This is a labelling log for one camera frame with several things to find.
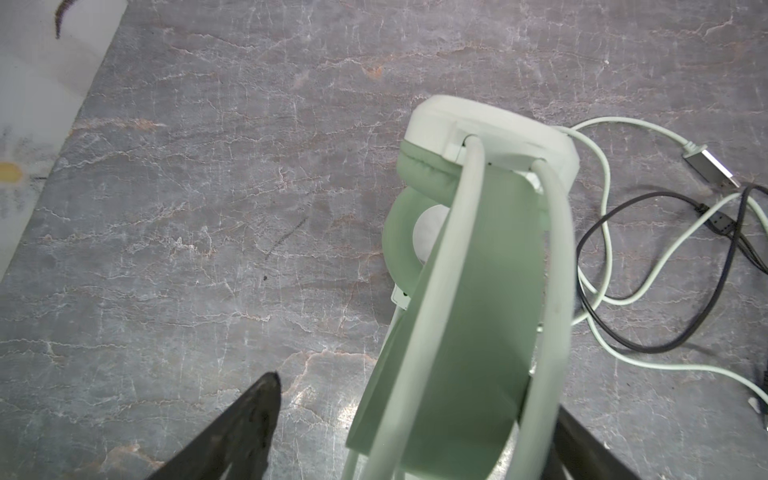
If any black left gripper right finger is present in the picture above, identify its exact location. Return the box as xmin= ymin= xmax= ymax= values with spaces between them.
xmin=542 ymin=406 xmax=639 ymax=480

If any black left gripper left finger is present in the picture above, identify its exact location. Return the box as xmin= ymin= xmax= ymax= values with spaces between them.
xmin=149 ymin=372 xmax=281 ymax=479

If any mint green over-ear headphones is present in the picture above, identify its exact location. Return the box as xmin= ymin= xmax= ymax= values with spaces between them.
xmin=343 ymin=95 xmax=579 ymax=479

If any black headphone cable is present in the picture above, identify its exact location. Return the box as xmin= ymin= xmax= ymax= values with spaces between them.
xmin=574 ymin=183 xmax=768 ymax=354

